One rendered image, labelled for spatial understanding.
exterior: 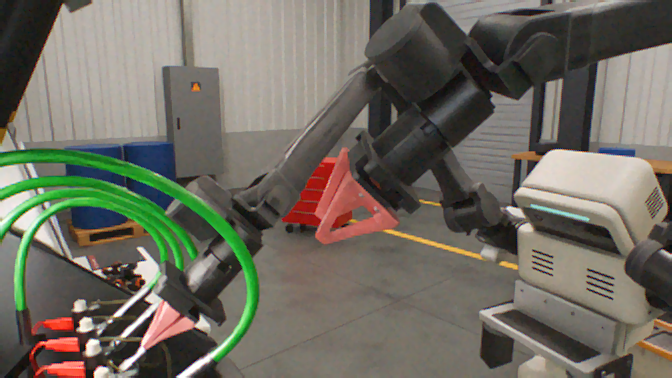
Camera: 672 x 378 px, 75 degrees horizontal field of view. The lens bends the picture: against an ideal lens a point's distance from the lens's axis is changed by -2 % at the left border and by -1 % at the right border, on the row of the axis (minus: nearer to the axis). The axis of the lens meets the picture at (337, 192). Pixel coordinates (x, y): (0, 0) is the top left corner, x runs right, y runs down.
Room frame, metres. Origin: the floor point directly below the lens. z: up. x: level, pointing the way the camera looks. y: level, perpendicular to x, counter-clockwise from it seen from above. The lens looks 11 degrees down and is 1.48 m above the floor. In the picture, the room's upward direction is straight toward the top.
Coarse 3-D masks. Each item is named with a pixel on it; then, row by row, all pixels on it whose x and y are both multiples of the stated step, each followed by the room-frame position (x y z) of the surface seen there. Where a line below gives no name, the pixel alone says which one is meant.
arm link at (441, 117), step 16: (464, 64) 0.40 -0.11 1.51; (448, 80) 0.39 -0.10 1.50; (464, 80) 0.40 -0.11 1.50; (480, 80) 0.41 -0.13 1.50; (432, 96) 0.41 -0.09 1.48; (448, 96) 0.40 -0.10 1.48; (464, 96) 0.39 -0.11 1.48; (480, 96) 0.39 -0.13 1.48; (432, 112) 0.40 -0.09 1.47; (448, 112) 0.39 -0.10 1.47; (464, 112) 0.39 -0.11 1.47; (480, 112) 0.40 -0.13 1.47; (432, 128) 0.41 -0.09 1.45; (448, 128) 0.40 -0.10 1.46; (464, 128) 0.40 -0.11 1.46
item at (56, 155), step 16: (0, 160) 0.40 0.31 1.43; (16, 160) 0.40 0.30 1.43; (32, 160) 0.41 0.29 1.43; (48, 160) 0.41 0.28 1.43; (64, 160) 0.41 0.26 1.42; (80, 160) 0.42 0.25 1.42; (96, 160) 0.42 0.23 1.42; (112, 160) 0.43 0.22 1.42; (128, 176) 0.43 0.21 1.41; (144, 176) 0.43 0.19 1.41; (160, 176) 0.44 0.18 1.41; (176, 192) 0.44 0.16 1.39; (192, 208) 0.44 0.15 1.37; (208, 208) 0.45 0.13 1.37; (224, 224) 0.45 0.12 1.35; (240, 240) 0.46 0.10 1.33; (240, 256) 0.45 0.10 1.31; (256, 272) 0.46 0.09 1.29; (256, 288) 0.46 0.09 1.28; (256, 304) 0.46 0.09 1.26; (240, 320) 0.46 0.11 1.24; (240, 336) 0.45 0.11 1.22; (224, 352) 0.45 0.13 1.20
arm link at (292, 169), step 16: (352, 80) 0.82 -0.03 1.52; (368, 80) 0.84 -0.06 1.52; (384, 80) 0.83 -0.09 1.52; (336, 96) 0.79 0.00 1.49; (352, 96) 0.80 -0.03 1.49; (368, 96) 0.83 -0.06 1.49; (320, 112) 0.75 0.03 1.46; (336, 112) 0.76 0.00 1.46; (352, 112) 0.79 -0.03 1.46; (304, 128) 0.73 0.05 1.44; (320, 128) 0.72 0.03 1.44; (336, 128) 0.74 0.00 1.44; (304, 144) 0.69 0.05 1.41; (320, 144) 0.71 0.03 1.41; (288, 160) 0.65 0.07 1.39; (304, 160) 0.67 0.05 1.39; (320, 160) 0.70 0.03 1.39; (272, 176) 0.61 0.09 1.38; (288, 176) 0.63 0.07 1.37; (304, 176) 0.65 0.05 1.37; (256, 192) 0.59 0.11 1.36; (288, 208) 0.61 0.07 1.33
